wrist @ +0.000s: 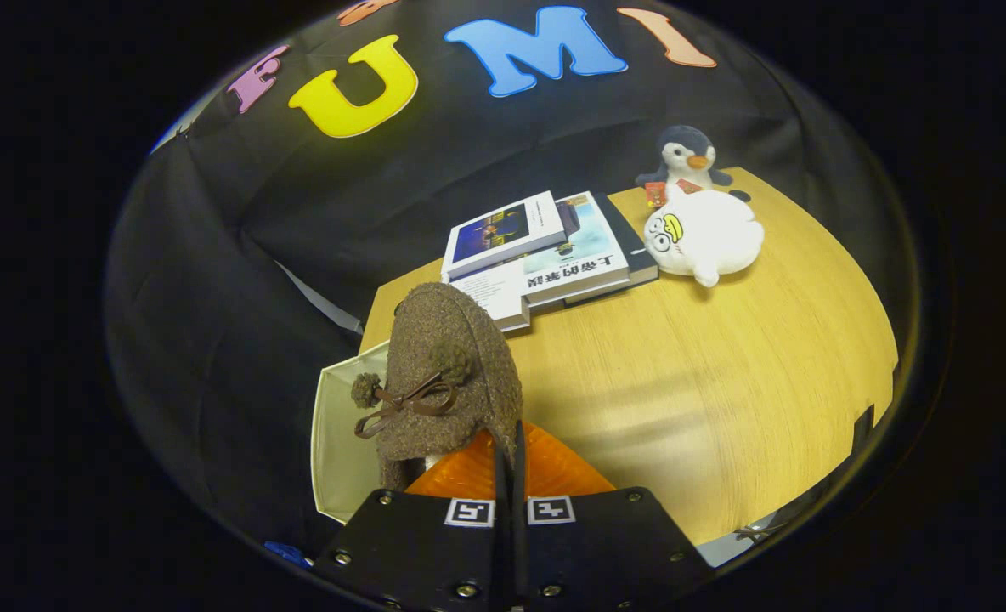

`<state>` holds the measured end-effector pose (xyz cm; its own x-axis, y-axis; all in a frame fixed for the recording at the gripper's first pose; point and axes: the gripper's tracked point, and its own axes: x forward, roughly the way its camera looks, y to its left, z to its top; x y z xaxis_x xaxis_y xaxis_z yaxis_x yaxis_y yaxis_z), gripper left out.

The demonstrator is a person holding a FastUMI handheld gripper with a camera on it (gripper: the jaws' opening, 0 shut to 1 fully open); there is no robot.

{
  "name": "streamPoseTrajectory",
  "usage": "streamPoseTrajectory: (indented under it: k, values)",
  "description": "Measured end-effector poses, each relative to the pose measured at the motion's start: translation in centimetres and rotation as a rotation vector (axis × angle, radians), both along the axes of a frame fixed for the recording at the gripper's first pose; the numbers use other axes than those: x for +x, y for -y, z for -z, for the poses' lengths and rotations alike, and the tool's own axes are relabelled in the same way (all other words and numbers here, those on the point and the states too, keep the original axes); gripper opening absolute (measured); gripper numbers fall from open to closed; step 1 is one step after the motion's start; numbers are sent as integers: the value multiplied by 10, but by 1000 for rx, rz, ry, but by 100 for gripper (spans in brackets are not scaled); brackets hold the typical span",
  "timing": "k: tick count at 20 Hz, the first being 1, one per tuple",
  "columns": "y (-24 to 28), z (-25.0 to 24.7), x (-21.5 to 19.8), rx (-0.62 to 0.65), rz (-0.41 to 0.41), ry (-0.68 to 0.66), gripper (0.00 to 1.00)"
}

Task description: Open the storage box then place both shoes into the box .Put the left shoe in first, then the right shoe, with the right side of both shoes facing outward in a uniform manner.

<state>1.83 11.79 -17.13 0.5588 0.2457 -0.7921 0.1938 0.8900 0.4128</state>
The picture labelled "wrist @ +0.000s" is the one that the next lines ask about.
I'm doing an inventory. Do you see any brown fuzzy slipper shoe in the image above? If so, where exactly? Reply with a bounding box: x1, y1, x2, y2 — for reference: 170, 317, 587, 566
351, 282, 524, 492

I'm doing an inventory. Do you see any book with light blue cover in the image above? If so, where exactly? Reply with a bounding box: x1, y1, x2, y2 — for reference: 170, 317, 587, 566
520, 192, 631, 307

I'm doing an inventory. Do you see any grey penguin plush toy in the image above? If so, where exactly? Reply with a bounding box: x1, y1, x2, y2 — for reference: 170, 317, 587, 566
636, 125, 734, 207

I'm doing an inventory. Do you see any black book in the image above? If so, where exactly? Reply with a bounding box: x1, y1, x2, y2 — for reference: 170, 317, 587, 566
567, 194, 659, 305

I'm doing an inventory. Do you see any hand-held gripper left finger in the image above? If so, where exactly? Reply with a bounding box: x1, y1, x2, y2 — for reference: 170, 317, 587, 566
312, 423, 514, 612

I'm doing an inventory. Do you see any small book dark blue cover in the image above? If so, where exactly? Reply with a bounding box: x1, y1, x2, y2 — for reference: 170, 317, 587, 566
441, 190, 568, 282

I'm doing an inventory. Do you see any white plush toy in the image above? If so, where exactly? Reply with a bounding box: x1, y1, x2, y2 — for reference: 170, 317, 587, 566
643, 189, 765, 288

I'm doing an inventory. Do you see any large white book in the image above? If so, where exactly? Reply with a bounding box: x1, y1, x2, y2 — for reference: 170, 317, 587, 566
448, 270, 532, 332

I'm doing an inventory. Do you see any black backdrop cloth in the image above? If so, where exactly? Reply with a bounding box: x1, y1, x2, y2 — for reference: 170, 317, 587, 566
104, 0, 895, 553

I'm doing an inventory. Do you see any blue object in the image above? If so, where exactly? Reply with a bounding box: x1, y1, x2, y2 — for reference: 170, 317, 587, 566
263, 541, 314, 570

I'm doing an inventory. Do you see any green fabric storage box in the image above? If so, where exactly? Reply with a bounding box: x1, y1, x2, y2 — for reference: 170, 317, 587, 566
311, 340, 404, 524

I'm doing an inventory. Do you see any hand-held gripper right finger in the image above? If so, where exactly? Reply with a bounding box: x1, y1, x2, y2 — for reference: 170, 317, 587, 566
513, 421, 716, 612

